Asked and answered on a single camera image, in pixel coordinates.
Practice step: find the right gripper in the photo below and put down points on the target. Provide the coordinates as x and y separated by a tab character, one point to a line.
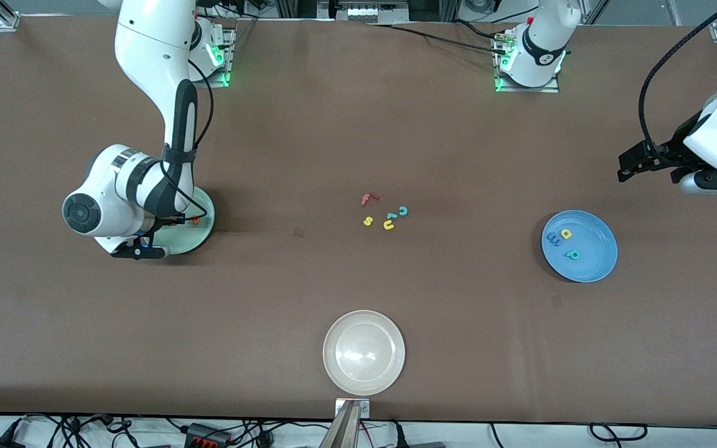
173	220

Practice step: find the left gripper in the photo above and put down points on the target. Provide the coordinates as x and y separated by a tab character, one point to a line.
670	151

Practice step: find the teal letter p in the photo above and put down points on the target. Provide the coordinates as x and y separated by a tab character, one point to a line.
573	254

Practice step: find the blue letter m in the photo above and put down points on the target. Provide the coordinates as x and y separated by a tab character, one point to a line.
552	238

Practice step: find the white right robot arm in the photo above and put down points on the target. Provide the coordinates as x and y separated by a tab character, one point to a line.
153	43

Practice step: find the light green plate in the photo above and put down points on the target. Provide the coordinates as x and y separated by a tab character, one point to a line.
193	239

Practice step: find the blue plate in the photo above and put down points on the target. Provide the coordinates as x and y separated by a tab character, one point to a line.
592	261

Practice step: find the brown table cover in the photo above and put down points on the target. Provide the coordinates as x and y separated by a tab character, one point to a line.
358	124

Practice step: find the black orange power block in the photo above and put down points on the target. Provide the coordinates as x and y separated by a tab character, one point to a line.
208	435

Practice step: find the beige plate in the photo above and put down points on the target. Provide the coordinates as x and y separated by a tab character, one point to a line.
364	353

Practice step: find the white power strip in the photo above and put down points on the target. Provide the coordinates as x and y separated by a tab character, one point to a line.
371	12

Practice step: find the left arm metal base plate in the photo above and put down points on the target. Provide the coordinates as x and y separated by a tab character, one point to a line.
551	89

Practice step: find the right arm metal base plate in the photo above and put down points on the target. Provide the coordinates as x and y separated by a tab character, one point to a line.
229	56

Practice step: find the metal post bracket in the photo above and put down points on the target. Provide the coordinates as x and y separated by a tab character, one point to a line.
365	409

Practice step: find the aluminium camera post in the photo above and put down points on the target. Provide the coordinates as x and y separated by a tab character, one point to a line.
343	432

